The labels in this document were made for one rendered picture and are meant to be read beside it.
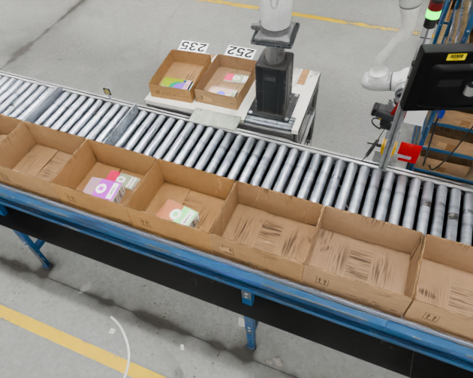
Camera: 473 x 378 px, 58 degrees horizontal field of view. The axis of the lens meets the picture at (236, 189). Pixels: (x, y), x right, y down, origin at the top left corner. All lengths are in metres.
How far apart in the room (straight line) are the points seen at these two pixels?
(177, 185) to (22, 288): 1.45
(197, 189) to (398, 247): 0.93
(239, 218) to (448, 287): 0.89
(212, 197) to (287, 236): 0.40
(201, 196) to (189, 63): 1.26
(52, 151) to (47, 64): 2.50
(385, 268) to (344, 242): 0.19
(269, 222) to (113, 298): 1.31
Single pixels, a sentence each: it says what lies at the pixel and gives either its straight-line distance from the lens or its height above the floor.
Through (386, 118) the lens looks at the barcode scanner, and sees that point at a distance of 2.17.
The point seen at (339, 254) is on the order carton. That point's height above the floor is 0.89.
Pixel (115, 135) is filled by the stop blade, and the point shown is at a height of 0.77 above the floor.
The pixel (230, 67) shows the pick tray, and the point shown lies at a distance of 2.94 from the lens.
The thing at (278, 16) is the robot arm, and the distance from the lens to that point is 2.22.
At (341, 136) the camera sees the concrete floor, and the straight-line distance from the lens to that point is 3.56.
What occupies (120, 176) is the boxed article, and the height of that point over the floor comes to 0.90.
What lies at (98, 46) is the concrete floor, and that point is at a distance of 4.89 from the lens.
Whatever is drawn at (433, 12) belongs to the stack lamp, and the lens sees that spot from 1.82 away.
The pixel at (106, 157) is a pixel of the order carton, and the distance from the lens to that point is 2.21.
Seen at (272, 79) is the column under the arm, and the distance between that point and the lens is 2.41.
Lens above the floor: 2.46
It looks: 51 degrees down
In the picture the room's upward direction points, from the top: 5 degrees counter-clockwise
